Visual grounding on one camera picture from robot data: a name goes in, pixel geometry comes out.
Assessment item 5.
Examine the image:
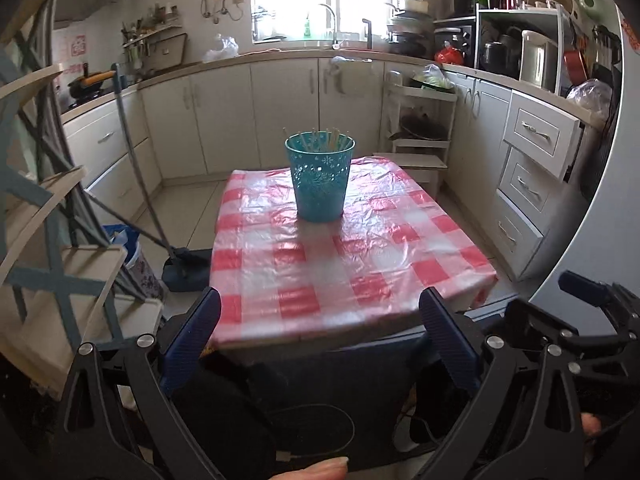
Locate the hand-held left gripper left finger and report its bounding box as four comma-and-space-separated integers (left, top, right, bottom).
55, 287, 223, 480

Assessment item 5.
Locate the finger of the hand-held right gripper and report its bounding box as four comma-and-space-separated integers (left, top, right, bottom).
504, 299, 626, 376
559, 270, 640, 361

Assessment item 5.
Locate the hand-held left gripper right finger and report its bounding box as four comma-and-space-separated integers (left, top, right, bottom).
419, 287, 591, 480

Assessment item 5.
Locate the teal perforated plastic basket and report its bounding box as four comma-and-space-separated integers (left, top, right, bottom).
285, 131, 356, 222

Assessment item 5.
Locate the bundle of bamboo chopsticks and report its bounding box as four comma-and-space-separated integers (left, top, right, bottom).
282, 127, 351, 153

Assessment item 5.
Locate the person's right hand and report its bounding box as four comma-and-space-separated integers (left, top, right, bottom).
581, 412, 604, 461

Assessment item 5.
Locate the person's left hand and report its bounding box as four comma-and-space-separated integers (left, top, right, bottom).
270, 456, 349, 480

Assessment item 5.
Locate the blue dustpan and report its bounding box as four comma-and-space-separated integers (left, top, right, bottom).
85, 192, 213, 292

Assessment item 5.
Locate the floral patterned bin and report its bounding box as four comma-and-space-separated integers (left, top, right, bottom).
122, 232, 167, 303

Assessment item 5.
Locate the person's right leg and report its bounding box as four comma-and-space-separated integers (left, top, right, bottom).
410, 375, 482, 457

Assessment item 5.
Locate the person's leg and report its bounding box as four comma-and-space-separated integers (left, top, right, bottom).
410, 375, 482, 457
170, 355, 281, 480

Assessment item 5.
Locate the person's left leg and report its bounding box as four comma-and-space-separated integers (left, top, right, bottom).
170, 355, 281, 480

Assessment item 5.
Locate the dark floor mat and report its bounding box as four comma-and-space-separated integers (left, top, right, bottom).
250, 340, 427, 461

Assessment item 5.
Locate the blue plastic bag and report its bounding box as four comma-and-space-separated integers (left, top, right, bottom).
102, 225, 132, 261

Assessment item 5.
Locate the red checkered plastic tablecloth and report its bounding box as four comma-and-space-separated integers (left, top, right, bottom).
207, 156, 497, 351

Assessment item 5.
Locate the white cabinet with panelled drawers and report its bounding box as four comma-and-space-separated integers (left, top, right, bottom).
442, 72, 583, 281

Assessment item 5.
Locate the blue and beige tiered shelf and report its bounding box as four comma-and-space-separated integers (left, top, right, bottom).
0, 0, 166, 396

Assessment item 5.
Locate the white tiered storage rack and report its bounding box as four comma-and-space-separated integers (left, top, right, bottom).
372, 72, 458, 202

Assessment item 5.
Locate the clear plastic bag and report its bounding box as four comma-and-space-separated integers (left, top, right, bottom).
566, 79, 614, 114

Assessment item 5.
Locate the white cabinet with wide drawers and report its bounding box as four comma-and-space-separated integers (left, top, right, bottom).
62, 90, 163, 226

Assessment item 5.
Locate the dark pan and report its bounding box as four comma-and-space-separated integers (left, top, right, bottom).
400, 112, 447, 142

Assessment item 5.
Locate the white appliance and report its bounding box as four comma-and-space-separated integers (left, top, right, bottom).
520, 30, 559, 92

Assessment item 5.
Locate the white cabinet run with doors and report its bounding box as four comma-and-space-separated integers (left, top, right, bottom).
140, 55, 388, 181

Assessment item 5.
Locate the black cooking pot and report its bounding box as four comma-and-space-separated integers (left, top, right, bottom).
481, 40, 506, 76

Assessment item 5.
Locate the bag of green vegetables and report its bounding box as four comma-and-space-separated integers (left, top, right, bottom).
411, 64, 454, 92

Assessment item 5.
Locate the black countertop oven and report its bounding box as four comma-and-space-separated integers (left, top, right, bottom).
434, 17, 479, 66

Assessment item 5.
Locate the white countertop shelf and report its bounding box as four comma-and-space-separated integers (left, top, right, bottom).
475, 7, 577, 97

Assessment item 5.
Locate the white plastic bag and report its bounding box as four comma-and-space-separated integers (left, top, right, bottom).
202, 35, 240, 64

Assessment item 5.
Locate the stack of pots and dishes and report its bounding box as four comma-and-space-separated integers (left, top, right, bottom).
387, 0, 434, 59

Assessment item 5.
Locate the curved chrome faucet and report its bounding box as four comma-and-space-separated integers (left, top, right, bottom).
319, 3, 339, 51

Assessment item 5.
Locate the black cable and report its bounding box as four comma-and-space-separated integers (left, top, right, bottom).
395, 400, 437, 447

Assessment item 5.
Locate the white cable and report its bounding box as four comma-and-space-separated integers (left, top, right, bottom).
265, 404, 357, 461

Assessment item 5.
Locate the long-handled broom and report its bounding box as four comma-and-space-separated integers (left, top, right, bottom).
111, 63, 211, 273

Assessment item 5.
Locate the black wok with wooden handle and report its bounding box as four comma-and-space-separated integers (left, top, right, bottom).
67, 71, 117, 102

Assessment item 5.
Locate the wall utensil rack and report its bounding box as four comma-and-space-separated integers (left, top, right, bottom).
121, 5, 190, 74

